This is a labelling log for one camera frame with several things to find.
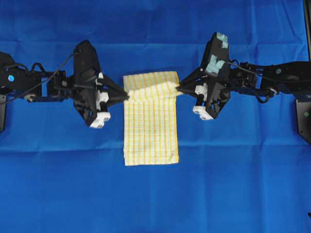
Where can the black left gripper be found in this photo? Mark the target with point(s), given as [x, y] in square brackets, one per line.
[89, 101]

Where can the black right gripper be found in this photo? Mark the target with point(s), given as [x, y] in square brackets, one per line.
[208, 83]

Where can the yellow checked towel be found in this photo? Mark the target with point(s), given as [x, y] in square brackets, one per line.
[150, 124]

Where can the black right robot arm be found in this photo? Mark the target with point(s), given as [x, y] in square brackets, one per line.
[265, 82]

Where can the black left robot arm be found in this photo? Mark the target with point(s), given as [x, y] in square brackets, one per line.
[33, 85]

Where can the blue table cloth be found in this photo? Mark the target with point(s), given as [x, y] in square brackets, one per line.
[248, 171]

